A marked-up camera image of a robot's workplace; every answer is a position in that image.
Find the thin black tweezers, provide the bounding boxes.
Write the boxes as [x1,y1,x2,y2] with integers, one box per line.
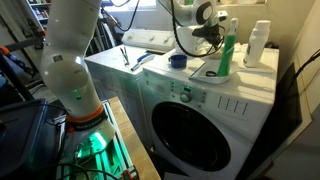
[119,46,131,66]

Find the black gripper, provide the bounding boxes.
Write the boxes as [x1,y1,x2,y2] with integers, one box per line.
[192,24,225,48]

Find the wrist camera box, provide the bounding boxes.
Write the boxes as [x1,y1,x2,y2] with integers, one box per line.
[217,10,229,20]

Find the white tray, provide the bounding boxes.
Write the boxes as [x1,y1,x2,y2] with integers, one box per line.
[188,58,242,85]

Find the dark plastic bin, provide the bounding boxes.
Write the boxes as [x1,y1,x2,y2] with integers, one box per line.
[0,99,48,178]

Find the white front-load washing machine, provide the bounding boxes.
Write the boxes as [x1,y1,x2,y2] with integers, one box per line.
[141,43,280,180]

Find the small orange frame clamp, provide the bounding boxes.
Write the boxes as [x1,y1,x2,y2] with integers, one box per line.
[120,168,139,180]

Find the black framed panel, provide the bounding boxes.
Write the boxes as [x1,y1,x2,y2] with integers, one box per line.
[246,61,313,180]

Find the green bottle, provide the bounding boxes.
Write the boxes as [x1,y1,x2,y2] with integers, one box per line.
[217,17,240,78]

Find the cluttered storage shelf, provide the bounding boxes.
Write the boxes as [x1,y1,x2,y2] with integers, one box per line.
[19,0,52,28]

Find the blue white hand brush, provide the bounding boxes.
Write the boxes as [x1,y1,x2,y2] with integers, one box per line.
[130,52,156,72]

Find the small white bottle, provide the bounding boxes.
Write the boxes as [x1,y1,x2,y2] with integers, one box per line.
[243,19,272,68]

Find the white top-load washing machine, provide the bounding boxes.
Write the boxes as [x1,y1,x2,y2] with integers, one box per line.
[84,29,176,148]

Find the orange black bar clamp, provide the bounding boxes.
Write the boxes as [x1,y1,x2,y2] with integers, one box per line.
[0,29,47,58]

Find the wooden table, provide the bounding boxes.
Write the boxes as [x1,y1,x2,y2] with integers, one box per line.
[108,96,162,180]

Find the blue mug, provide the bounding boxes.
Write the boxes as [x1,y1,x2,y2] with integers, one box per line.
[167,54,188,70]

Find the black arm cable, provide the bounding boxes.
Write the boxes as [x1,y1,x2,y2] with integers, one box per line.
[99,0,226,58]

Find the aluminium base frame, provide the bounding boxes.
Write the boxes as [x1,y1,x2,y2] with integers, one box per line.
[56,99,139,180]

